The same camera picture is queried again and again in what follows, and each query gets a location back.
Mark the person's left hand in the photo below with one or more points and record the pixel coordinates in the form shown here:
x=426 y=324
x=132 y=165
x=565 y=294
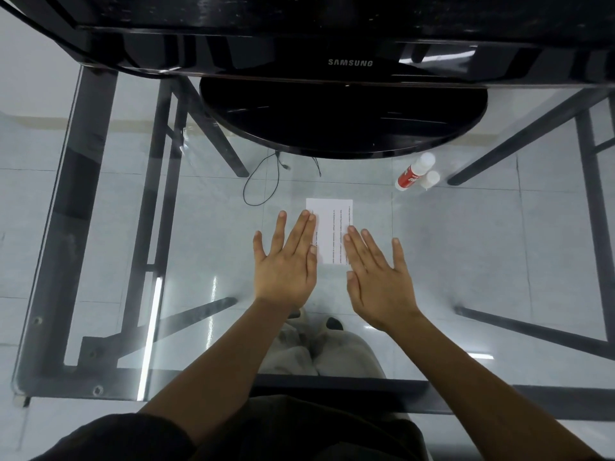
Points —
x=286 y=273

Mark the person's right hand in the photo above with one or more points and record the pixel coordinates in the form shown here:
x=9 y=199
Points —
x=382 y=292

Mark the white printed paper slip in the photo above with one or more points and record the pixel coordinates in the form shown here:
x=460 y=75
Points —
x=331 y=220

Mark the red and white glue stick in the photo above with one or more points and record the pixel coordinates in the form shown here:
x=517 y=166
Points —
x=407 y=178

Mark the white glue stick cap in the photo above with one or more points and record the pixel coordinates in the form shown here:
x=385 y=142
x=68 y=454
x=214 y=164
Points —
x=431 y=179

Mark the person's right forearm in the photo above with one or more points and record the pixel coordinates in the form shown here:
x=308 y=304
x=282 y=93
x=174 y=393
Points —
x=471 y=388

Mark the person's left forearm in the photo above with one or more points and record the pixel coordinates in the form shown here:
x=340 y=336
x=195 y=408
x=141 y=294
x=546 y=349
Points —
x=221 y=369

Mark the person's left shoe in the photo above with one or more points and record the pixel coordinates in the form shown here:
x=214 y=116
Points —
x=301 y=317

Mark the person's shoe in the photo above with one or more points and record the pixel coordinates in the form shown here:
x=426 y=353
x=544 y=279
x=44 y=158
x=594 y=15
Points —
x=301 y=317
x=335 y=324

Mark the person's right shoe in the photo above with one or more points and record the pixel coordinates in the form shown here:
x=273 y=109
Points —
x=335 y=324

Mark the grey trousers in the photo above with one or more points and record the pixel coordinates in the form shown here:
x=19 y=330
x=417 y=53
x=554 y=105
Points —
x=336 y=360

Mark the black shirt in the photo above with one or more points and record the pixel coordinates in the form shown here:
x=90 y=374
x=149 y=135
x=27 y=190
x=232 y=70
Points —
x=288 y=427

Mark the black flat-screen television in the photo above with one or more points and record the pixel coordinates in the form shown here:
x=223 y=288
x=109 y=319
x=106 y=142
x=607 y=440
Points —
x=336 y=115

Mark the black metal table frame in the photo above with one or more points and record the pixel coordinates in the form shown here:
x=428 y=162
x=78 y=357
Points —
x=72 y=211

